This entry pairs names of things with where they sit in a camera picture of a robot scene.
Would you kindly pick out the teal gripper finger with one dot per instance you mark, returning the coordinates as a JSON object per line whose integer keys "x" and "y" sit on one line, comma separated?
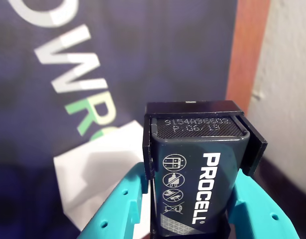
{"x": 118, "y": 206}
{"x": 259, "y": 216}

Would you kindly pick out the white open cardboard box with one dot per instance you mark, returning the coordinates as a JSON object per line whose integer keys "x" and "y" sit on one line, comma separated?
{"x": 98, "y": 169}

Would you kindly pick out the dark mat with WOWRO print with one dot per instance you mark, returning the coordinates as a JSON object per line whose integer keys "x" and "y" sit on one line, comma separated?
{"x": 142, "y": 49}

